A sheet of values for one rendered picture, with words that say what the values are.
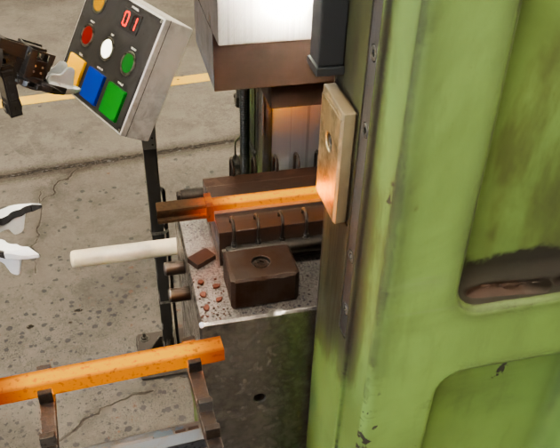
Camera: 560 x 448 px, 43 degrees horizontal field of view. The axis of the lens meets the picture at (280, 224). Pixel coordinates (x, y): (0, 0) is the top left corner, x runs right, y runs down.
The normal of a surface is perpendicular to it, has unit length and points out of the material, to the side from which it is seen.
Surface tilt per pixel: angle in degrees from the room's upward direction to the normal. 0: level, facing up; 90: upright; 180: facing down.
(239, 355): 90
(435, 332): 90
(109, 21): 60
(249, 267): 0
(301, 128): 90
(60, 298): 0
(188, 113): 0
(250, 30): 90
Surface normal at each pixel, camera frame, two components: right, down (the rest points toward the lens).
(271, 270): 0.03, -0.80
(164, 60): 0.62, 0.48
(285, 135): 0.23, 0.59
